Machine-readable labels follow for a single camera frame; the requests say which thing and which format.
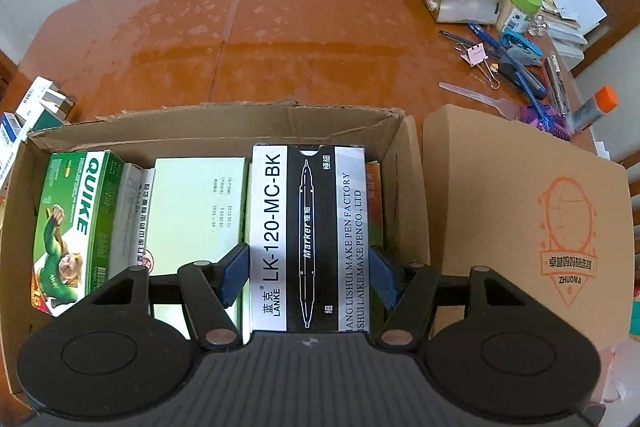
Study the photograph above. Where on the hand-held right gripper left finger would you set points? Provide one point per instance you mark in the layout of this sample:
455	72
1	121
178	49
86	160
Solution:
235	277

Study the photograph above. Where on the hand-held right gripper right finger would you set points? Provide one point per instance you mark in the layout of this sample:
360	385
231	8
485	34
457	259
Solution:
385	279

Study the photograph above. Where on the pale green medicine box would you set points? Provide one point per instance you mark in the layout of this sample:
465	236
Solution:
200	207

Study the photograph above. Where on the black white marker box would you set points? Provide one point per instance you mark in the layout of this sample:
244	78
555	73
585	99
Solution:
310	232

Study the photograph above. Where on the brown cardboard box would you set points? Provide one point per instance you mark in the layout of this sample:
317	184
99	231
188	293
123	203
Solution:
500	207

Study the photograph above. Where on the blue white capsule box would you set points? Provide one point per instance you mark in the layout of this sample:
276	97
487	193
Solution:
10	142

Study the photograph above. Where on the white barcode medicine box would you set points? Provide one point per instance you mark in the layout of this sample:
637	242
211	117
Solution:
132	217

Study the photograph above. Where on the green cartoon hero medicine box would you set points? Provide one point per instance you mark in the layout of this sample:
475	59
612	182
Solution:
75	217

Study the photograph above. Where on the clear plastic fork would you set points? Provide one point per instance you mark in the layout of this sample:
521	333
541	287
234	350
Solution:
475	96

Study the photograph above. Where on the gold binder clip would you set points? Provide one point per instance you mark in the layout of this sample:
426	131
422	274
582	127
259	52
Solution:
492	74

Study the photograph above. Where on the pink binder clip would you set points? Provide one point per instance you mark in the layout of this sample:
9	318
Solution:
474	56

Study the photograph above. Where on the black tweezers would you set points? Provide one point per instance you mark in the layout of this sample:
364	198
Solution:
457	38

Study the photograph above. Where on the blue pen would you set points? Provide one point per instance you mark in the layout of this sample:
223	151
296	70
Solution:
485	39

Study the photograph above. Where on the silver pen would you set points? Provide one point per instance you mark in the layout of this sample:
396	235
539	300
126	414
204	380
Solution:
557	82

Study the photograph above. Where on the orange cap glue stick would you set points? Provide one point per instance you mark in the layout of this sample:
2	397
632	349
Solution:
595	109

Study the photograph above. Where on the blue plastic tool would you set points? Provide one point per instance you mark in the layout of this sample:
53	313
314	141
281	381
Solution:
520	43

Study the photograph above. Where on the small clear glasses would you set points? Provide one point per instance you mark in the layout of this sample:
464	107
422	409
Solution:
540	27

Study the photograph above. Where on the green lid jar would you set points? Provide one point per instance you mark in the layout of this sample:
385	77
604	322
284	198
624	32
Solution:
520	7

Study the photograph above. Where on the stack of papers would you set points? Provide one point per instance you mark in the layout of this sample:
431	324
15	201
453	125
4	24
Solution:
580	2

